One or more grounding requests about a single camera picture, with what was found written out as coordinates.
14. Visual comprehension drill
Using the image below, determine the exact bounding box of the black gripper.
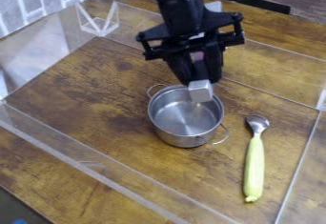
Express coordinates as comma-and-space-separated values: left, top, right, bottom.
136, 10, 244, 86

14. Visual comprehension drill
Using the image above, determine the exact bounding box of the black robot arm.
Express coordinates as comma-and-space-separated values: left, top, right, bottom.
136, 0, 244, 86

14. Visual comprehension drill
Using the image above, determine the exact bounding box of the silver metal pot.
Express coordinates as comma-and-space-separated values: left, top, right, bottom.
147, 84, 231, 149

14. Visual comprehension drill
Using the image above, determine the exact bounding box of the black strip on table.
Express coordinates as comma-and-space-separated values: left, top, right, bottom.
228, 0, 290, 15

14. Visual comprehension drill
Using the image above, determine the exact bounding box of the clear acrylic enclosure wall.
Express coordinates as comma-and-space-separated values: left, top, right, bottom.
0, 3, 326, 224

